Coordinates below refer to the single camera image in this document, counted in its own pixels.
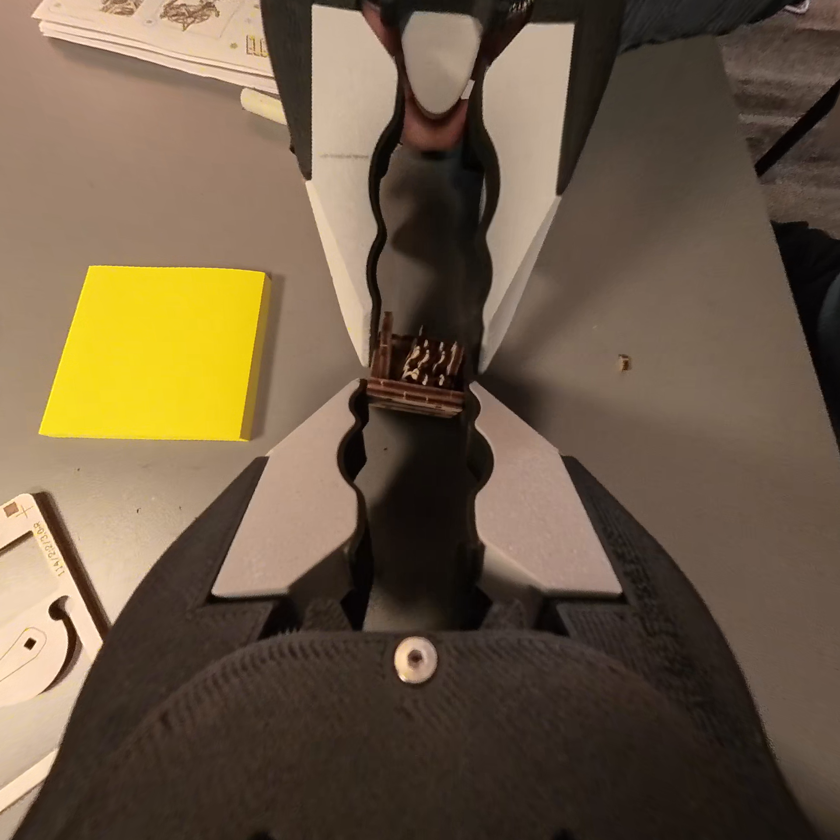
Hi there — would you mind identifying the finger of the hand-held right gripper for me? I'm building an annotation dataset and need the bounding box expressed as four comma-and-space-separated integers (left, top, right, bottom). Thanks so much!
469, 21, 576, 376
305, 3, 401, 368

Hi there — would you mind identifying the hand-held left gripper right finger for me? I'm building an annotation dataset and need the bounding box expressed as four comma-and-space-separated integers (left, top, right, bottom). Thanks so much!
465, 379, 624, 611

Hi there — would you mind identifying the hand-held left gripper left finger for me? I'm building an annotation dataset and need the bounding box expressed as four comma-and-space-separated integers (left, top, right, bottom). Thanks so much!
210, 378, 376, 608

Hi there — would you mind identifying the small brown wooden model box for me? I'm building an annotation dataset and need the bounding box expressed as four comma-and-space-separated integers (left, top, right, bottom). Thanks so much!
365, 311, 471, 420

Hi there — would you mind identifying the printed instruction booklet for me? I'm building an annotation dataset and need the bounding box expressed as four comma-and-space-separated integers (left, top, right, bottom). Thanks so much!
31, 0, 280, 94

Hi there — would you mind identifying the person's right forearm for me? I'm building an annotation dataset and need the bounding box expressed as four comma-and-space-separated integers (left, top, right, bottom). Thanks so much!
620, 0, 812, 55

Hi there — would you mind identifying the laser-cut wooden parts sheet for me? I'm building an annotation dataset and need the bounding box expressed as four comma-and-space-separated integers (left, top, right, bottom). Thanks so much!
0, 492, 110, 707

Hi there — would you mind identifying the person's right hand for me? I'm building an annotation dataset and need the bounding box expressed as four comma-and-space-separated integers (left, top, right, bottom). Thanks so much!
363, 0, 471, 154

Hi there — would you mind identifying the pale cylindrical stick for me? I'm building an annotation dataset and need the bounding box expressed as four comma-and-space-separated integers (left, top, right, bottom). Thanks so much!
239, 87, 289, 126

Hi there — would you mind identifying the black metal bar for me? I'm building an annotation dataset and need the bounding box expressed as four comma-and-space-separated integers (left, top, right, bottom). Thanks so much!
755, 85, 840, 176

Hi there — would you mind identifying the yellow sticky note pad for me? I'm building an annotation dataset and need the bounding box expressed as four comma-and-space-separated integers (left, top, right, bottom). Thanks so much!
38, 265, 273, 442

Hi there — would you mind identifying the person's dark clothing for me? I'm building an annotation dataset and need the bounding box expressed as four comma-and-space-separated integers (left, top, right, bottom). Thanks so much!
771, 220, 840, 455

